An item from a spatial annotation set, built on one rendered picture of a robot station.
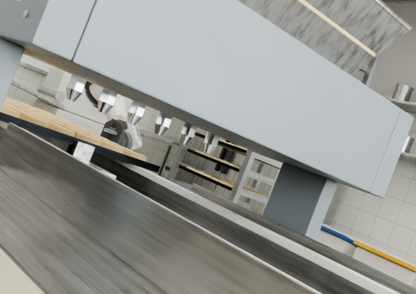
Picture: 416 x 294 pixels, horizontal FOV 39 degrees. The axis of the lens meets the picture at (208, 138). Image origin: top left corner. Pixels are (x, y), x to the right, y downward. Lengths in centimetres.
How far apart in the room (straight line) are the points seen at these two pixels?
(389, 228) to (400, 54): 164
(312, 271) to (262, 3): 40
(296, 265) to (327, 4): 41
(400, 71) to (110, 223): 517
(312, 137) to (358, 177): 15
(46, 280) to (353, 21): 69
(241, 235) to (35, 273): 54
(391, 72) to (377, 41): 472
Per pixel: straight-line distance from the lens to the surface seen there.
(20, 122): 114
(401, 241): 523
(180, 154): 293
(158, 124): 105
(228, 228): 102
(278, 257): 94
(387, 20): 107
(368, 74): 315
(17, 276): 53
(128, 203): 67
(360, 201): 553
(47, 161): 85
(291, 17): 94
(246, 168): 260
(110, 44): 68
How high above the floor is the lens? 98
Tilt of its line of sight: 1 degrees up
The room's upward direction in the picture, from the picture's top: 21 degrees clockwise
